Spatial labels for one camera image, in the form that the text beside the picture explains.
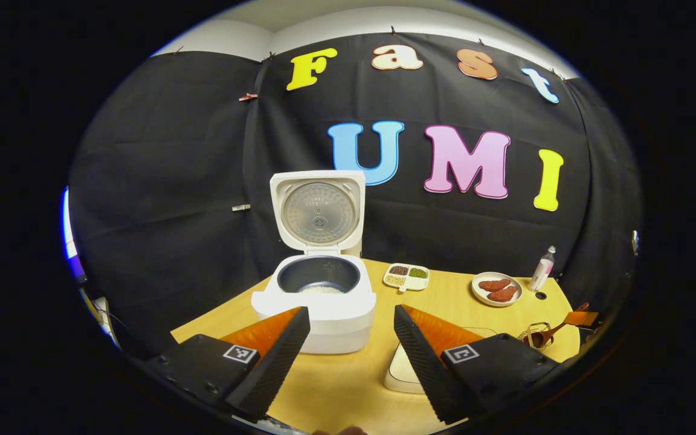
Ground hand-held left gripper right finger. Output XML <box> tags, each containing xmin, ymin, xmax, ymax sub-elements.
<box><xmin>393</xmin><ymin>304</ymin><xmax>560</xmax><ymax>425</ymax></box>

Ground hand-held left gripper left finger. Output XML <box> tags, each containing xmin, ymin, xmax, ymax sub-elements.
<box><xmin>146</xmin><ymin>306</ymin><xmax>311</xmax><ymax>424</ymax></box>

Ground clear rice container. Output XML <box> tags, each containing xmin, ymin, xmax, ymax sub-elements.
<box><xmin>383</xmin><ymin>326</ymin><xmax>500</xmax><ymax>395</ymax></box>

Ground brown wooden spoon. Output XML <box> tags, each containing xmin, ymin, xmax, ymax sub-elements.
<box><xmin>523</xmin><ymin>312</ymin><xmax>590</xmax><ymax>350</ymax></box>

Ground wire chopstick holder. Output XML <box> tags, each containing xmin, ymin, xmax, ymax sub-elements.
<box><xmin>518</xmin><ymin>322</ymin><xmax>557</xmax><ymax>351</ymax></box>

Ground white rice cooker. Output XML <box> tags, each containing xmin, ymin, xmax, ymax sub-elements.
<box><xmin>251</xmin><ymin>170</ymin><xmax>378</xmax><ymax>355</ymax></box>

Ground clear bottle with pink label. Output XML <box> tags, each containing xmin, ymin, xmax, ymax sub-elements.
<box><xmin>527</xmin><ymin>245</ymin><xmax>556</xmax><ymax>292</ymax></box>

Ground white divided bean dish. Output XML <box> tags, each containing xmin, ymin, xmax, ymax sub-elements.
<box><xmin>383</xmin><ymin>263</ymin><xmax>430</xmax><ymax>293</ymax></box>

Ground white round plate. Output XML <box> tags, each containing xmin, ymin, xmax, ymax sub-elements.
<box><xmin>471</xmin><ymin>272</ymin><xmax>523</xmax><ymax>308</ymax></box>

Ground black backdrop cloth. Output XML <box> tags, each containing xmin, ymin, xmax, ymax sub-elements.
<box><xmin>69</xmin><ymin>31</ymin><xmax>643</xmax><ymax>363</ymax></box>

